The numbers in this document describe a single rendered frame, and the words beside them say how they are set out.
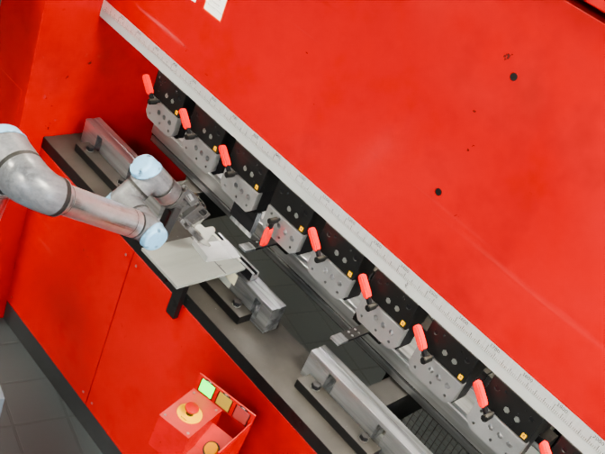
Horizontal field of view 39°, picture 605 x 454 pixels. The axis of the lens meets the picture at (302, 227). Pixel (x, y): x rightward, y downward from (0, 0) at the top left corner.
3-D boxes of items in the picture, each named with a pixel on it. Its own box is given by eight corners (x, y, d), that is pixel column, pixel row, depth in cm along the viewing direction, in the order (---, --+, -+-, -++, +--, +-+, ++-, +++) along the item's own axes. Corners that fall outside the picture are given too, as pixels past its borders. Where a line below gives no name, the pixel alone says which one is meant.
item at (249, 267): (210, 241, 269) (212, 233, 267) (217, 240, 271) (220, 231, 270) (248, 281, 259) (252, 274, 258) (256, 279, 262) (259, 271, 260)
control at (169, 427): (147, 443, 236) (164, 399, 227) (183, 415, 249) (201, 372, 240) (203, 489, 231) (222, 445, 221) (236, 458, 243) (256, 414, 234)
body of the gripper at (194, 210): (212, 216, 246) (190, 192, 237) (188, 234, 246) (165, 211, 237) (203, 202, 251) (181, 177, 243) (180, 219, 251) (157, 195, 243)
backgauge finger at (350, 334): (318, 331, 249) (324, 318, 247) (374, 310, 268) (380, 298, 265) (346, 358, 244) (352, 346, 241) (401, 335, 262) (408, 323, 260)
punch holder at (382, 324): (352, 315, 229) (376, 268, 220) (372, 308, 235) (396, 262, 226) (392, 353, 222) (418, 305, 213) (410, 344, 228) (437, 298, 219)
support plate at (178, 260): (140, 249, 250) (141, 247, 249) (209, 234, 268) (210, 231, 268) (176, 289, 241) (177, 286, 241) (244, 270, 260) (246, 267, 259)
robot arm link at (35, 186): (36, 175, 184) (180, 228, 225) (15, 146, 190) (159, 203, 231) (5, 216, 187) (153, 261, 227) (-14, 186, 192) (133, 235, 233)
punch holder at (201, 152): (179, 149, 267) (194, 104, 258) (201, 146, 273) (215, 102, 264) (208, 177, 260) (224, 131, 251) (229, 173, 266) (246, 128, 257)
